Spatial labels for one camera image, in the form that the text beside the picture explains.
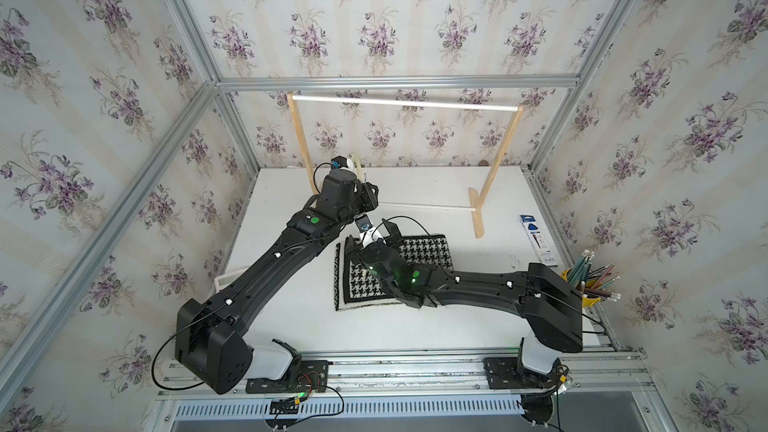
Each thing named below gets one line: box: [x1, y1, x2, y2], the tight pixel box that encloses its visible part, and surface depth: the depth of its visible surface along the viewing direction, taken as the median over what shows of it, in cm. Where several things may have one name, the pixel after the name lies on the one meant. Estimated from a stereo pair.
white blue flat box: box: [520, 214, 558, 267], surface depth 100 cm
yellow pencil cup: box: [560, 249, 621, 307], surface depth 79 cm
